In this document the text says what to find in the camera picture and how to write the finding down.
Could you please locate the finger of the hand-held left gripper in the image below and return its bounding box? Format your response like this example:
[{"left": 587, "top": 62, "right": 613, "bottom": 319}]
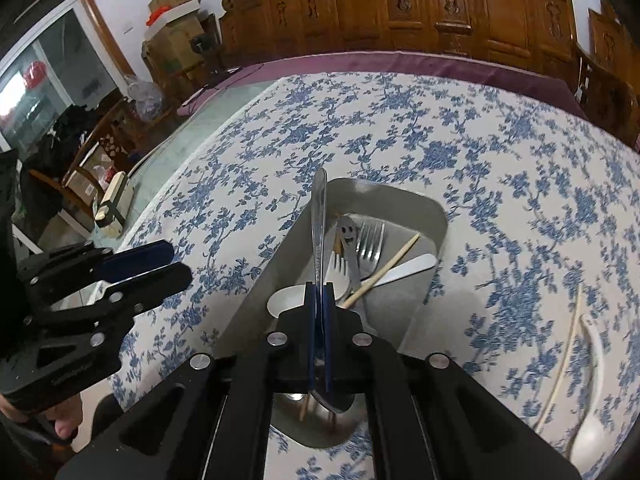
[
  {"left": 0, "top": 262, "right": 193, "bottom": 413},
  {"left": 20, "top": 239, "right": 174, "bottom": 307}
]

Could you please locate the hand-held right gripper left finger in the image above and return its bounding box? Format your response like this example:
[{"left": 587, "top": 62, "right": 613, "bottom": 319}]
[{"left": 54, "top": 282, "right": 318, "bottom": 480}]

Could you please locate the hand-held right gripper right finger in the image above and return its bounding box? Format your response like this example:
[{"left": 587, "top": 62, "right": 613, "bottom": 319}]
[{"left": 325, "top": 282, "right": 583, "bottom": 480}]

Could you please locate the white plastic spoon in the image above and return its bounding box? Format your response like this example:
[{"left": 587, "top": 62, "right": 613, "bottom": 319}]
[
  {"left": 266, "top": 284, "right": 307, "bottom": 320},
  {"left": 569, "top": 310, "right": 621, "bottom": 468}
]

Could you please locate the white plastic fork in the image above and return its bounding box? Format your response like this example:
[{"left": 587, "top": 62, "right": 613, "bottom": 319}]
[{"left": 326, "top": 251, "right": 354, "bottom": 305}]

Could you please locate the light wooden chopstick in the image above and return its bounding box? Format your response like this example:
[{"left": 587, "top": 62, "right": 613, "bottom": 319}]
[
  {"left": 534, "top": 286, "right": 585, "bottom": 435},
  {"left": 342, "top": 233, "right": 422, "bottom": 309}
]

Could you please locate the metal fork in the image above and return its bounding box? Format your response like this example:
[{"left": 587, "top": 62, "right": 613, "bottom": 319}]
[{"left": 356, "top": 219, "right": 387, "bottom": 278}]

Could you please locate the white plastic knife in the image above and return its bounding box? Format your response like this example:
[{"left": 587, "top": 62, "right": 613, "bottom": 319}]
[{"left": 360, "top": 253, "right": 439, "bottom": 289}]

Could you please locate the plain metal spoon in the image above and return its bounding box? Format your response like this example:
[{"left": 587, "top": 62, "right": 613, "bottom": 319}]
[{"left": 306, "top": 167, "right": 351, "bottom": 413}]

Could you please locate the metal tray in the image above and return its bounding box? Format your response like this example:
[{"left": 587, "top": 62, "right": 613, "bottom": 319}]
[{"left": 212, "top": 176, "right": 448, "bottom": 448}]

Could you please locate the person's left hand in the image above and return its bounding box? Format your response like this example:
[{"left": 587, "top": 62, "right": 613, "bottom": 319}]
[{"left": 47, "top": 394, "right": 83, "bottom": 442}]

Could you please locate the cream box with black band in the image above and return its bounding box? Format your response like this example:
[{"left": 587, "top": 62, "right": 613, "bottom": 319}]
[{"left": 94, "top": 171, "right": 136, "bottom": 235}]

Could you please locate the black clothes pile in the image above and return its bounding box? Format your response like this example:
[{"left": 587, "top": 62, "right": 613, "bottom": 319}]
[{"left": 20, "top": 105, "right": 98, "bottom": 211}]

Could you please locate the wooden chair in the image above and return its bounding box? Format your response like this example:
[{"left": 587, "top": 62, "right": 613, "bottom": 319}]
[{"left": 27, "top": 97, "right": 146, "bottom": 221}]

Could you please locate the red round decoration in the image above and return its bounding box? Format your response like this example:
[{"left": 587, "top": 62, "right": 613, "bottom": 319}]
[{"left": 22, "top": 60, "right": 51, "bottom": 88}]

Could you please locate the glass door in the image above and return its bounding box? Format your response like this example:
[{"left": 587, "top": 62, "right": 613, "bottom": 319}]
[{"left": 0, "top": 0, "right": 136, "bottom": 156}]

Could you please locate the clear plastic bag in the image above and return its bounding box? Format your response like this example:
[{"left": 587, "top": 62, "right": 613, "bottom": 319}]
[{"left": 124, "top": 74, "right": 166, "bottom": 121}]

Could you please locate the large brown cardboard box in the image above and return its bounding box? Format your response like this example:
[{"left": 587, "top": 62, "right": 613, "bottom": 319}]
[{"left": 141, "top": 14, "right": 208, "bottom": 91}]

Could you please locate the blue floral tablecloth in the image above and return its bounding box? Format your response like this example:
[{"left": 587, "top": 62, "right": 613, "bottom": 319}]
[{"left": 107, "top": 71, "right": 640, "bottom": 480}]

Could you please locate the white flat cardboard box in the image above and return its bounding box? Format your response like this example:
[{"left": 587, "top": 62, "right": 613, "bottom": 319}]
[{"left": 145, "top": 0, "right": 200, "bottom": 28}]

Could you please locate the purple tablecloth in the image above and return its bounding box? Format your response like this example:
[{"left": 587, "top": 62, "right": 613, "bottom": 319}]
[{"left": 176, "top": 51, "right": 591, "bottom": 121}]

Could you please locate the dark wooden armchair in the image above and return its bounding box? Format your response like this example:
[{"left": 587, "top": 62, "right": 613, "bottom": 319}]
[{"left": 574, "top": 44, "right": 640, "bottom": 153}]

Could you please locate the short carved wooden bench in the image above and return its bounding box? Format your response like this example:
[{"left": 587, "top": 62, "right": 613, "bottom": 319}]
[{"left": 587, "top": 0, "right": 640, "bottom": 91}]

